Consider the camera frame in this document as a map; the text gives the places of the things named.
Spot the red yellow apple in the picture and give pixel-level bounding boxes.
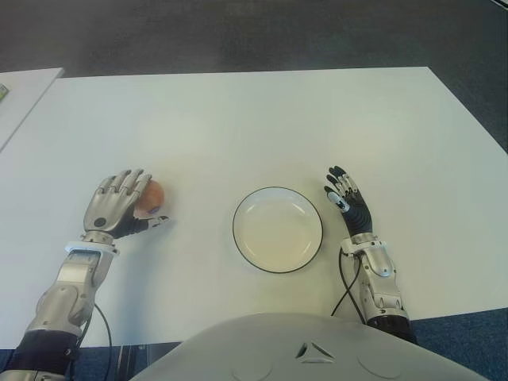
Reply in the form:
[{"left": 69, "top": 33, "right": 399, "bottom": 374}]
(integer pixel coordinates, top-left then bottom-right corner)
[{"left": 133, "top": 179, "right": 166, "bottom": 219}]

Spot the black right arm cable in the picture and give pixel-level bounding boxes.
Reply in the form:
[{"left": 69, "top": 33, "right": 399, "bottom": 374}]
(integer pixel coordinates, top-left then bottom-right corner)
[{"left": 329, "top": 244, "right": 368, "bottom": 325}]

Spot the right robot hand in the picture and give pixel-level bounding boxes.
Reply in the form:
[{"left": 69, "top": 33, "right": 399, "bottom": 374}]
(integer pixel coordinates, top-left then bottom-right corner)
[{"left": 323, "top": 165, "right": 375, "bottom": 240}]

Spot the grey robot torso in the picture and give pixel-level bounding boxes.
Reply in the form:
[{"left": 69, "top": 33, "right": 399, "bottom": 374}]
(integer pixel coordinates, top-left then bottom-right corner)
[{"left": 133, "top": 312, "right": 430, "bottom": 381}]

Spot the white plate with black rim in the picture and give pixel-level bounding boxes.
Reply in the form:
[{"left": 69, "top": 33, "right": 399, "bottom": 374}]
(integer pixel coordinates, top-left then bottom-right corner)
[{"left": 232, "top": 187, "right": 325, "bottom": 275}]

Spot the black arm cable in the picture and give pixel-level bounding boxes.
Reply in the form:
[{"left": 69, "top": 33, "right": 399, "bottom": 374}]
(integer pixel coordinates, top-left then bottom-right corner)
[
  {"left": 329, "top": 244, "right": 368, "bottom": 325},
  {"left": 77, "top": 302, "right": 113, "bottom": 347}
]

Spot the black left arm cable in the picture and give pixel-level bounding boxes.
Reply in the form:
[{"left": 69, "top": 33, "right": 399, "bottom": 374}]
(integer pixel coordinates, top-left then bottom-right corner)
[{"left": 77, "top": 302, "right": 113, "bottom": 347}]

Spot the white side table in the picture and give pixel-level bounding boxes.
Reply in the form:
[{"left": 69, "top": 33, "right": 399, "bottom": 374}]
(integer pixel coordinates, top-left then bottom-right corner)
[{"left": 0, "top": 67, "right": 65, "bottom": 154}]

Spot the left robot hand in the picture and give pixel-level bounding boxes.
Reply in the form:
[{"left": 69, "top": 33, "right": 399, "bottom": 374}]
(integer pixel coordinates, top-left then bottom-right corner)
[{"left": 82, "top": 168, "right": 170, "bottom": 241}]

